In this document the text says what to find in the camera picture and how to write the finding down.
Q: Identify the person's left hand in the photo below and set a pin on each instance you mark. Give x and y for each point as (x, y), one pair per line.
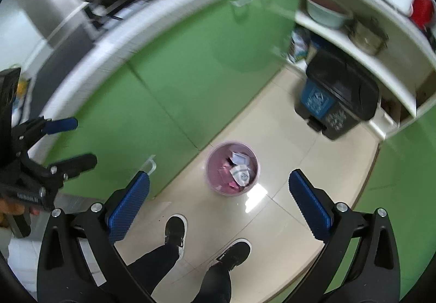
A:
(13, 209)

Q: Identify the white printed paper packet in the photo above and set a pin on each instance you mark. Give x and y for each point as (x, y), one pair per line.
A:
(242, 176)

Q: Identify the pink paper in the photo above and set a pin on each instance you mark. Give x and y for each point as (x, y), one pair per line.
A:
(224, 175)

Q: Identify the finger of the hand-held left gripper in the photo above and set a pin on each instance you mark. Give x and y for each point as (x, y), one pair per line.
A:
(78, 162)
(63, 125)

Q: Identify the pink wastebasket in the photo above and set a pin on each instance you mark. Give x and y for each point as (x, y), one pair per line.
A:
(214, 166)

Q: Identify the person's left leg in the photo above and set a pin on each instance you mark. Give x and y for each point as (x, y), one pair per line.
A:
(153, 272)

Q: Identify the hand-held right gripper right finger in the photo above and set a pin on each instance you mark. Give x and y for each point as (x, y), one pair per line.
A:
(310, 204)

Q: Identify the black bin with blue label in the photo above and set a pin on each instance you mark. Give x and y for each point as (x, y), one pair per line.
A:
(340, 84)

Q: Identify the white plastic box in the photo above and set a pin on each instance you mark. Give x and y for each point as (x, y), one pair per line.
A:
(239, 156)

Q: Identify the white open shelf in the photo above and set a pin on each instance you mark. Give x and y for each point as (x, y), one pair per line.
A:
(391, 67)

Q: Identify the blue white package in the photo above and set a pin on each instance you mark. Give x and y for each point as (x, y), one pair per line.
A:
(299, 47)

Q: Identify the black white-soled shoe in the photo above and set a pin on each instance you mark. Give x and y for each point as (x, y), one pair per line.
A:
(175, 229)
(235, 253)

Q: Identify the red kitchen item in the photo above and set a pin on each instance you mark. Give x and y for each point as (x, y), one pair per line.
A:
(422, 9)

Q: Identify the black white-striped mat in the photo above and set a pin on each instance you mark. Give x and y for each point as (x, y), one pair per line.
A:
(68, 54)

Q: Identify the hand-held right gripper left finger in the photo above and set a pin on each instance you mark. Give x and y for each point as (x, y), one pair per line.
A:
(131, 204)

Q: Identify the person's right leg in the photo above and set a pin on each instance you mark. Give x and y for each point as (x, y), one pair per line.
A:
(214, 284)

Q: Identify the green kitchen cabinet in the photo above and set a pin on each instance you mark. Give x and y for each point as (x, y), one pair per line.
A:
(170, 84)
(395, 194)

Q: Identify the small steel pot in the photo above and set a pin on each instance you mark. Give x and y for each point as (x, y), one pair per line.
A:
(369, 37)

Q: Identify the person's leg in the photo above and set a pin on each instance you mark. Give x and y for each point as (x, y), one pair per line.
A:
(153, 272)
(214, 284)

